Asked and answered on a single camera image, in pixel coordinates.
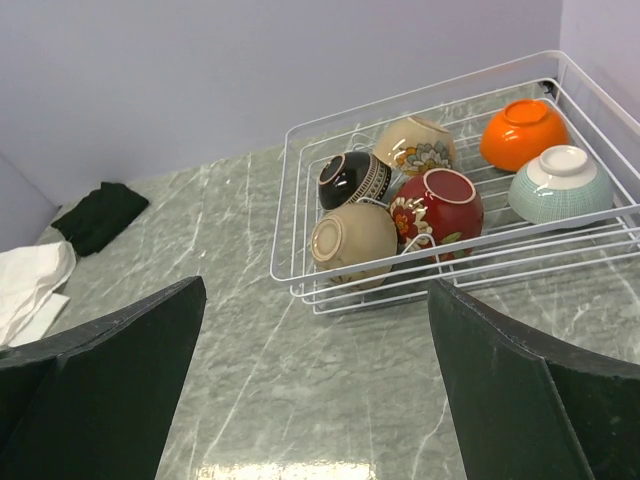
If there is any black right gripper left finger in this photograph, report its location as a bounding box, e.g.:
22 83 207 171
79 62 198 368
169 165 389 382
1 276 206 479

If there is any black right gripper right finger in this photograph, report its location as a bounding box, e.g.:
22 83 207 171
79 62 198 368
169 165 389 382
428 280 639 479

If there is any plain beige bowl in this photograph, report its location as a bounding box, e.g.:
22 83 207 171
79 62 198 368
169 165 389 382
311 203 398 271

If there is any cream floral bowl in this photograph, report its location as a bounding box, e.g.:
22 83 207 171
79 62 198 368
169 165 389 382
373 116 456 176

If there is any black patterned bowl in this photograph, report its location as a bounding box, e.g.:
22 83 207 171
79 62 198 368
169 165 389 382
317 151 392 211

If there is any white cloth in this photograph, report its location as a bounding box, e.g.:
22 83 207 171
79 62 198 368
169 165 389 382
1 241 76 347

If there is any black cloth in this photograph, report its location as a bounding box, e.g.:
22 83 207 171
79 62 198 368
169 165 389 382
51 182 150 257

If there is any red floral bowl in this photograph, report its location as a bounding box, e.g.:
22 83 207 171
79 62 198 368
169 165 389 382
388 168 484 253

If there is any light teal white bowl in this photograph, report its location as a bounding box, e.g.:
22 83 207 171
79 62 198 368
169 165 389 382
508 145 614 224

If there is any orange bowl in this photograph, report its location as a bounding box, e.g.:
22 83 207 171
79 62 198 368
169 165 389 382
479 99 570 172

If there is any white wire dish rack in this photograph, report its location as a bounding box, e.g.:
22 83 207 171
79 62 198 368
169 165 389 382
270 50 639 314

